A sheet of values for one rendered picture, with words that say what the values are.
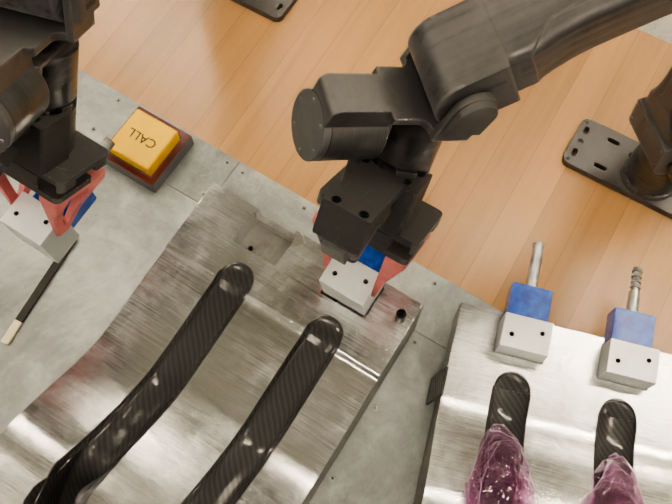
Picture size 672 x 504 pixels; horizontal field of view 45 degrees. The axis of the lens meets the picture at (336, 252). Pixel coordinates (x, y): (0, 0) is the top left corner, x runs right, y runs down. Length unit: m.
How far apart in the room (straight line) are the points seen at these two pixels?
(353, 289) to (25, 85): 0.34
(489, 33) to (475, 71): 0.03
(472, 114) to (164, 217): 0.47
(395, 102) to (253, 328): 0.30
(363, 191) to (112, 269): 0.40
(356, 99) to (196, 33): 0.52
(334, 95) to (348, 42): 0.47
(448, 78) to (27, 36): 0.32
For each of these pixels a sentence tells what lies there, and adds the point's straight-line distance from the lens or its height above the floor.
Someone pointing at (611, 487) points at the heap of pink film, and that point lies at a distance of 0.83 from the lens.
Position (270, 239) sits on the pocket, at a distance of 0.88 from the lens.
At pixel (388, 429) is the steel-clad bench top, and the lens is 0.88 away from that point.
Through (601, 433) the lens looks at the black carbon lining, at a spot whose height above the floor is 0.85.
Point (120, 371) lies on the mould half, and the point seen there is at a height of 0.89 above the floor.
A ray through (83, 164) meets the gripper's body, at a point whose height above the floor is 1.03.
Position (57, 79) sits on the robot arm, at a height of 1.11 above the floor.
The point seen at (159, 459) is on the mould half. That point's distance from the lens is 0.78.
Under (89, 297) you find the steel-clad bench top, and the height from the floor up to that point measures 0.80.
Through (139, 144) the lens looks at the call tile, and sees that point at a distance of 0.98.
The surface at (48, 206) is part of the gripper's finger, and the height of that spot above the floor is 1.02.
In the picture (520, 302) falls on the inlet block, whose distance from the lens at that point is 0.87.
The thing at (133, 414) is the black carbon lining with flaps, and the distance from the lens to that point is 0.81.
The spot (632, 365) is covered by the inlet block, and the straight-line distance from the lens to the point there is 0.87.
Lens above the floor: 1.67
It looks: 69 degrees down
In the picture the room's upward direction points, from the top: 1 degrees clockwise
